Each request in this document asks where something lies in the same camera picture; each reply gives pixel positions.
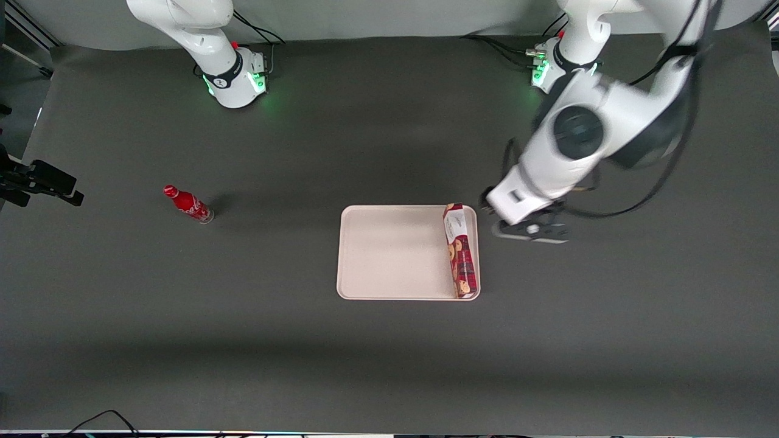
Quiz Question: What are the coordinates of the black left arm base cable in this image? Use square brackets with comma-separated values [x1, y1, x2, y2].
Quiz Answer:
[461, 15, 568, 68]

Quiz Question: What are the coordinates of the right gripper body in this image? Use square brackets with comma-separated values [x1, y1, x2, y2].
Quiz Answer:
[0, 143, 31, 190]

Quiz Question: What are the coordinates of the black arm base cable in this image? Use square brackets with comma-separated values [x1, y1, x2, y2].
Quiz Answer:
[194, 9, 287, 78]
[461, 15, 568, 68]

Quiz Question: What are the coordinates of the red cola bottle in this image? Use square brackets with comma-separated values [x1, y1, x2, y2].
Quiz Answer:
[163, 185, 215, 224]

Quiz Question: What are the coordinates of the black right arm base cable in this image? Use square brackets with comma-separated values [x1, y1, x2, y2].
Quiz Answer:
[194, 9, 287, 78]

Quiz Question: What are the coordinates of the red cookie box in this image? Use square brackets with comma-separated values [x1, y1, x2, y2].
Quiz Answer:
[442, 203, 479, 299]

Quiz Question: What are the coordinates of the pale pink plastic tray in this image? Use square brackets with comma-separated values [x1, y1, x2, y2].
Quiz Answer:
[337, 205, 481, 301]

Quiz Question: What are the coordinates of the aluminium frame rail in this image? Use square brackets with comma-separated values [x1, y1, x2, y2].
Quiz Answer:
[0, 0, 61, 80]

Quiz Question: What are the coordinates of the black cable at table edge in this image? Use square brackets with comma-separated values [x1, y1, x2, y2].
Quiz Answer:
[61, 409, 142, 438]

